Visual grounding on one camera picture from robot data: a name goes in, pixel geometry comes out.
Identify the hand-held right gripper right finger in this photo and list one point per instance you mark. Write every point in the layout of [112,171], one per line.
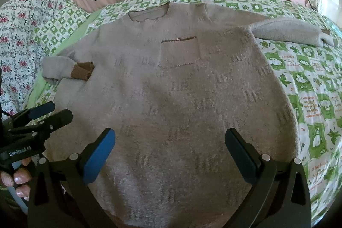
[240,156]

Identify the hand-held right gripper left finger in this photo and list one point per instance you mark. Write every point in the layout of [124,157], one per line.
[99,156]

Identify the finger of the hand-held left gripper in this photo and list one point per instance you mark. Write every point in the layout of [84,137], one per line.
[42,109]
[57,119]

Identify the beige felt cloth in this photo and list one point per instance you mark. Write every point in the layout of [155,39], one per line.
[173,83]

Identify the person's left hand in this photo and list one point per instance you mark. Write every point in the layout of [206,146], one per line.
[18,178]

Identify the floral print sheet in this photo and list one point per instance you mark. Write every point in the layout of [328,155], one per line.
[21,30]

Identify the green checked bedsheet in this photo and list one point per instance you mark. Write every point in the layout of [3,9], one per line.
[307,83]

